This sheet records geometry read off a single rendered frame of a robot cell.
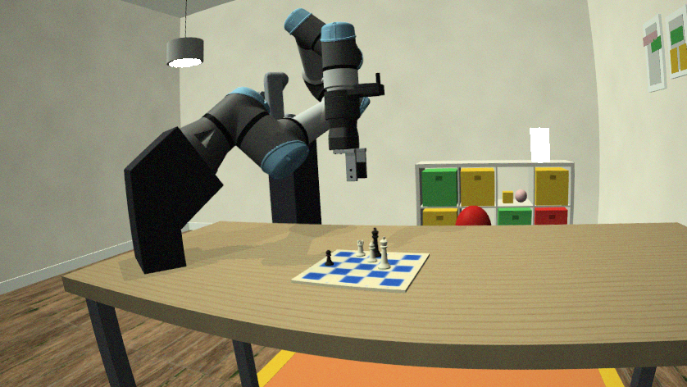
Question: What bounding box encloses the blue and cream chessboard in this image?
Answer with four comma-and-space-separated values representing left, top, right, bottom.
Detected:
291, 249, 430, 294

